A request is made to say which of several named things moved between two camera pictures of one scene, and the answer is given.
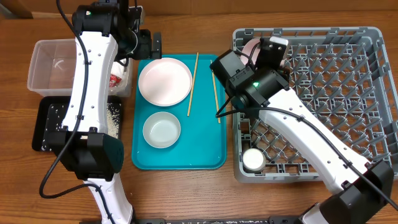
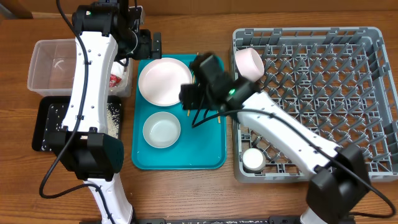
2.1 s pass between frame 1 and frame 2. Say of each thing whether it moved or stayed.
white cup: stayed
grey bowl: stayed
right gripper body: moved
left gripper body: stayed
